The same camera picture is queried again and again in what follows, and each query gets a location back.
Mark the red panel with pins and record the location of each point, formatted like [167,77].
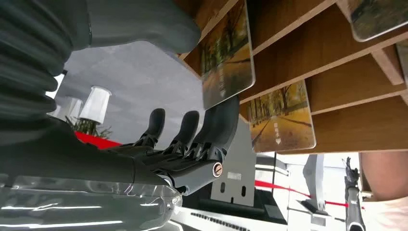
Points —
[95,142]

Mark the grey monitor stand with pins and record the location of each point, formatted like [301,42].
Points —
[237,172]

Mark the white metal stand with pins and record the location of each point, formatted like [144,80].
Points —
[315,181]

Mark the white keyboard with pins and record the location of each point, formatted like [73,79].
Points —
[223,220]

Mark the small white plant pot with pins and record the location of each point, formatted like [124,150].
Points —
[75,108]

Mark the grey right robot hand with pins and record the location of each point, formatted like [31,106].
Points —
[79,159]

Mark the clear plastic bottle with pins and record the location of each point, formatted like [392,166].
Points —
[79,207]

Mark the person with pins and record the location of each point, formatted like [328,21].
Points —
[387,178]

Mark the red barrier tape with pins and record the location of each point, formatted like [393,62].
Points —
[287,189]

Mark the ribbed grey right arm sleeve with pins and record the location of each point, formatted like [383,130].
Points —
[25,63]

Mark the green plant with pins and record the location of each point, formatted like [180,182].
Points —
[89,127]

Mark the wooden card rack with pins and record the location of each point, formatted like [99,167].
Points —
[344,76]

